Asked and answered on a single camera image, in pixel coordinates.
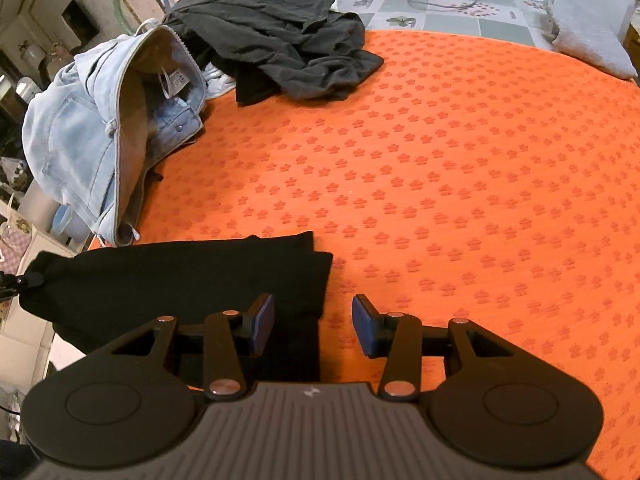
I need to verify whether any dark grey garment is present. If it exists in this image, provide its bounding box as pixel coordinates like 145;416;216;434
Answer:
162;0;386;107

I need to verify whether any grey pillow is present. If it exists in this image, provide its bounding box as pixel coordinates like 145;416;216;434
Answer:
549;0;640;81

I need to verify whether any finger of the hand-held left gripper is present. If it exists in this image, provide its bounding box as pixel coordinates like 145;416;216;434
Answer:
0;269;43;297

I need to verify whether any orange patterned blanket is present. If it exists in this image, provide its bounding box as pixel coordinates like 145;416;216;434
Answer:
87;29;640;480

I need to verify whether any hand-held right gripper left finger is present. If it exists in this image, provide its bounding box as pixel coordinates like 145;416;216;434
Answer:
107;293;276;402

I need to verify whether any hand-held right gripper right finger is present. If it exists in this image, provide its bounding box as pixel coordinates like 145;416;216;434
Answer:
351;293;517;402

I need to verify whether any light blue denim jacket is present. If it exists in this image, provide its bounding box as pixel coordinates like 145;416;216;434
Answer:
22;18;210;248

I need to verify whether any checkered leaf-print sheet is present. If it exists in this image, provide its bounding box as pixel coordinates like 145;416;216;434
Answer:
320;0;568;54

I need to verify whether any black garment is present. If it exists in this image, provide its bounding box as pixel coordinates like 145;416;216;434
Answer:
18;231;335;392

